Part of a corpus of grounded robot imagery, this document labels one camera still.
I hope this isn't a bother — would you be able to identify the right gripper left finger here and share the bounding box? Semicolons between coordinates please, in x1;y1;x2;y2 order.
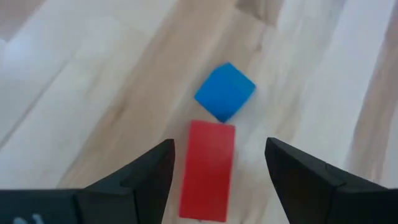
0;139;175;224

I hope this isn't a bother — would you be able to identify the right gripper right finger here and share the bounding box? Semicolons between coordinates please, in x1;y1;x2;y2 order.
264;137;398;224

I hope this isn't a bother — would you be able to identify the red rectangular block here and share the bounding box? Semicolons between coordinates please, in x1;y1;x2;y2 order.
178;119;236;223

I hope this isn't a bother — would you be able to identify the blue cube block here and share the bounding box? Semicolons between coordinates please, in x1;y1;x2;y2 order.
194;62;257;124

